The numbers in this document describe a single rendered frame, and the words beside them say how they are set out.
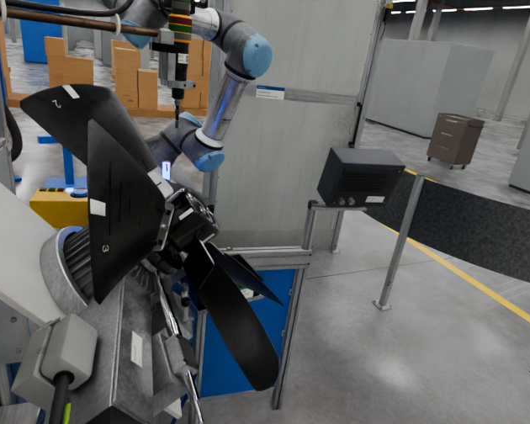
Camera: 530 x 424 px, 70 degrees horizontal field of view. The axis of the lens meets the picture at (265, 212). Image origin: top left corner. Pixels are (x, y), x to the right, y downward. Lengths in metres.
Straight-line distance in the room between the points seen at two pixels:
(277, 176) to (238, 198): 0.34
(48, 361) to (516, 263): 2.32
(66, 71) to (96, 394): 9.59
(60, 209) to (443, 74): 9.80
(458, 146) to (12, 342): 7.16
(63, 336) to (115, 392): 0.11
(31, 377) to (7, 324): 0.27
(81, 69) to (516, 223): 9.10
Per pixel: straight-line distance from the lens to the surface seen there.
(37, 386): 0.59
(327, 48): 2.87
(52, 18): 0.68
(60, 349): 0.57
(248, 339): 0.70
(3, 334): 0.85
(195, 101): 9.03
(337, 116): 2.97
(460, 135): 7.47
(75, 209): 1.24
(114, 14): 0.73
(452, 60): 10.56
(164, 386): 0.63
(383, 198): 1.49
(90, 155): 0.50
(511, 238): 2.47
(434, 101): 10.44
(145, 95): 8.39
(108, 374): 0.56
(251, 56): 1.26
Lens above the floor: 1.54
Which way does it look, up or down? 23 degrees down
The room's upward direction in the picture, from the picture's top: 8 degrees clockwise
